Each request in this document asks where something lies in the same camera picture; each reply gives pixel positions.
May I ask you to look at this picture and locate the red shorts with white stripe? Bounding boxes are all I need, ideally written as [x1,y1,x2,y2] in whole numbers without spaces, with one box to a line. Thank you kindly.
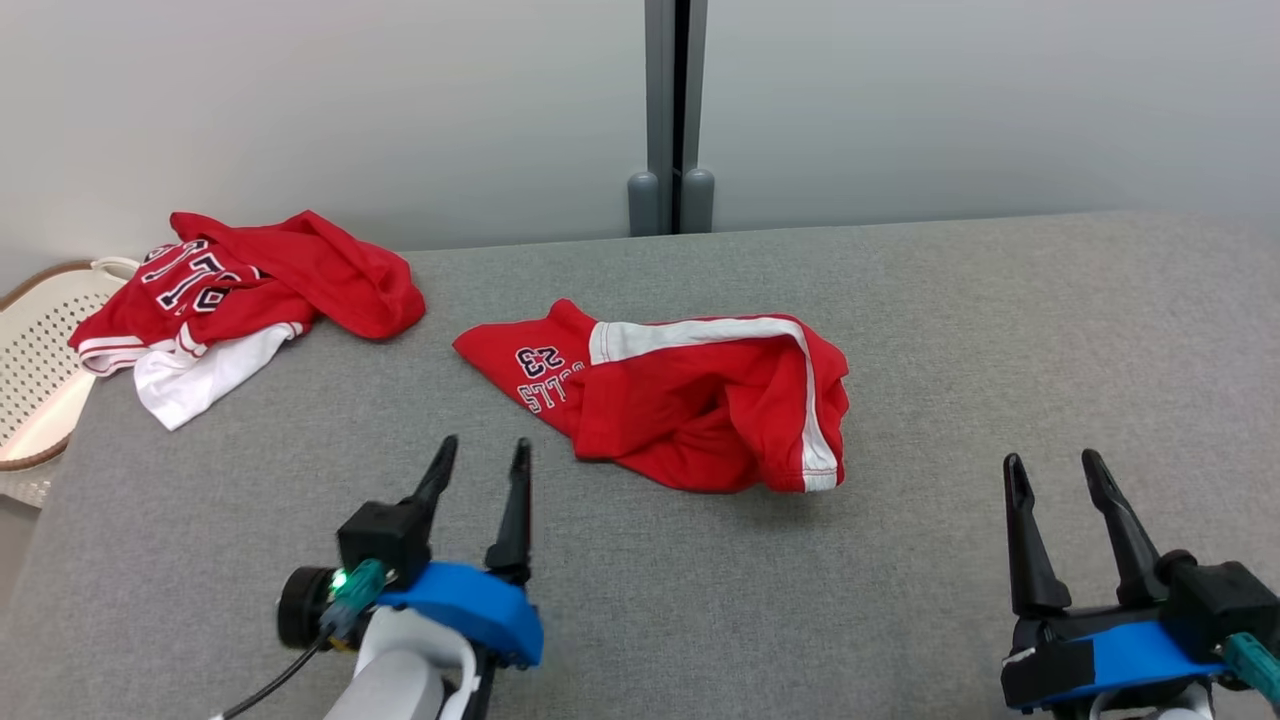
[452,298,851,495]

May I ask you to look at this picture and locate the black left cable teal plug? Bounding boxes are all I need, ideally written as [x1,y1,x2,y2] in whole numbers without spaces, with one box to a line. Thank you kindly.
[213,558,389,720]

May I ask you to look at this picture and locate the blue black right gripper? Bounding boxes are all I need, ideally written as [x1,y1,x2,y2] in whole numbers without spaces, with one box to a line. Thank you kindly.
[1002,449,1229,713]

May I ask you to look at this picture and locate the right cable teal plug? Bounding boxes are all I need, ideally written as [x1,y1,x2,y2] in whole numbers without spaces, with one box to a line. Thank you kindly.
[1224,633,1280,707]

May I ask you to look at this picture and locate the white perforated laundry basket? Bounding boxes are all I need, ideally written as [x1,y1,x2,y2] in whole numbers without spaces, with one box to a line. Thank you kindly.
[0,257,141,509]

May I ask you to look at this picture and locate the grey partition post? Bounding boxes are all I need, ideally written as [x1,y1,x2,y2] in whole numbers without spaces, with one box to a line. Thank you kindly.
[627,0,717,237]

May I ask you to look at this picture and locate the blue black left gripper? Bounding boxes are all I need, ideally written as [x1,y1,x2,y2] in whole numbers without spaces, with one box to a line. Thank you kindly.
[378,435,545,669]

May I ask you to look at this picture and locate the red and white jersey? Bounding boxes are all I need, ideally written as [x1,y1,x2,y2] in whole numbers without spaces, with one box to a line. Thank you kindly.
[68,210,427,431]

